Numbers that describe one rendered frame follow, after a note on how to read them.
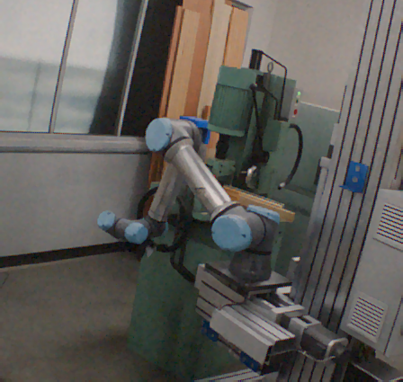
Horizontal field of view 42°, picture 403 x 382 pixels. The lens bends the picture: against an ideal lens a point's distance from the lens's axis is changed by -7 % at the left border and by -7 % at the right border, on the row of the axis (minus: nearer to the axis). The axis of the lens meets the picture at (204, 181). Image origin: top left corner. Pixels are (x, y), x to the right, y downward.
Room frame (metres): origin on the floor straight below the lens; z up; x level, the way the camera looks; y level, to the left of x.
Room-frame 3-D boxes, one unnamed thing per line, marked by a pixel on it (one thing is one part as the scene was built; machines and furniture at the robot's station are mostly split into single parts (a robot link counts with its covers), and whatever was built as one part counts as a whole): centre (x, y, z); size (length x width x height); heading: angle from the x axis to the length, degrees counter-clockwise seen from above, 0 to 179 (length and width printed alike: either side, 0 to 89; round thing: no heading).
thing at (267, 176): (2.68, -0.28, 1.02); 0.09 x 0.07 x 0.12; 56
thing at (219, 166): (2.63, -0.06, 1.03); 0.14 x 0.07 x 0.09; 146
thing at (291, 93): (2.80, -0.34, 1.40); 0.10 x 0.06 x 0.16; 146
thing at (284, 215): (2.53, -0.17, 0.92); 0.58 x 0.02 x 0.04; 56
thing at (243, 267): (1.84, -0.22, 0.87); 0.15 x 0.15 x 0.10
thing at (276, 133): (2.70, -0.29, 1.23); 0.09 x 0.08 x 0.15; 146
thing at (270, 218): (1.83, -0.21, 0.98); 0.13 x 0.12 x 0.14; 145
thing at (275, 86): (2.85, -0.21, 1.16); 0.22 x 0.22 x 0.72; 56
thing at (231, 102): (2.61, -0.05, 1.35); 0.18 x 0.18 x 0.31
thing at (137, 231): (2.00, 0.22, 0.83); 0.11 x 0.11 x 0.08; 55
